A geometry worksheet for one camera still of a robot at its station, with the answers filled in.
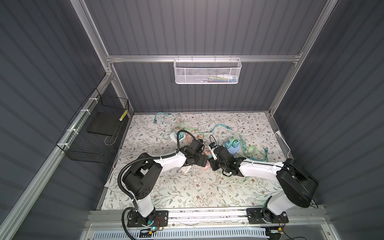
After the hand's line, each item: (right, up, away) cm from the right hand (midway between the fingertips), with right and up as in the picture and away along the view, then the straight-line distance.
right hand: (212, 160), depth 90 cm
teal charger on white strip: (-20, +15, +9) cm, 26 cm away
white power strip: (-20, +10, +12) cm, 25 cm away
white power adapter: (-16, -5, -2) cm, 17 cm away
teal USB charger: (+11, +9, +4) cm, 15 cm away
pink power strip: (-3, +5, -1) cm, 6 cm away
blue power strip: (+14, +5, +6) cm, 16 cm away
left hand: (-7, 0, +3) cm, 7 cm away
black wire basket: (-61, +16, -17) cm, 65 cm away
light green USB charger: (+14, +12, +6) cm, 19 cm away
